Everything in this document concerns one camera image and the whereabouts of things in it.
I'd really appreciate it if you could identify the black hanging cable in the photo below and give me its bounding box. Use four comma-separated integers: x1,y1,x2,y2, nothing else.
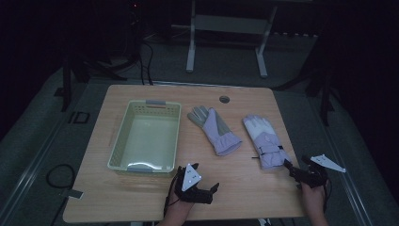
137,40,155,87

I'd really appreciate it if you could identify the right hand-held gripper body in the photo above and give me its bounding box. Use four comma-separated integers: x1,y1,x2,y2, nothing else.
293,153,347,189

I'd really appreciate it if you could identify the person's right hand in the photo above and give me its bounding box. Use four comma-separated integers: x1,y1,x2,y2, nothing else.
300,182,329,218

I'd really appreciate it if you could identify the lilac glove with white back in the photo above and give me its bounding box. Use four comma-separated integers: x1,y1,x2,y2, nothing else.
242,114,293,171

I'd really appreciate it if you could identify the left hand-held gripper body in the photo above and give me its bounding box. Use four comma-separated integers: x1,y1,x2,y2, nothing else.
173,163,213,205

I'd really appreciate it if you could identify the pale green plastic basket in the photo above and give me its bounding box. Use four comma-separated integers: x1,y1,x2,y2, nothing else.
106,99,183,176

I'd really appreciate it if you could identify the lilac glove with grey palm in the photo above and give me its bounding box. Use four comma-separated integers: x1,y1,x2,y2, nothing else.
186,105,244,157

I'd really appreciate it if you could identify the black looped floor cable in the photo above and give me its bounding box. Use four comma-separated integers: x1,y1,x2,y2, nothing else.
45,163,77,190

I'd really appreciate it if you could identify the white metal desk frame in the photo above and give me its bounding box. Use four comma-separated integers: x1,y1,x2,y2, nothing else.
185,0,279,79

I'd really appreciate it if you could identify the person's left hand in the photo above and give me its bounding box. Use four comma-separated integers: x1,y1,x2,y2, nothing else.
163,187,198,222

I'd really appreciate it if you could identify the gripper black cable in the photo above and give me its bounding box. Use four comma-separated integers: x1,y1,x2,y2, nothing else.
163,177,179,218
323,179,333,215

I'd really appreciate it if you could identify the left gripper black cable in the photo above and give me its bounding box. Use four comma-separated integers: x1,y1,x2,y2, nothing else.
163,177,179,218

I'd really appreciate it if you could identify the black metal stand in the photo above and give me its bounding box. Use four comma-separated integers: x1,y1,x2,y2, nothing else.
54,53,126,113
272,56,338,127

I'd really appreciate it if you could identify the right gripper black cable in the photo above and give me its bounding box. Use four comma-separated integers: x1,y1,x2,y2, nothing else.
323,179,333,215

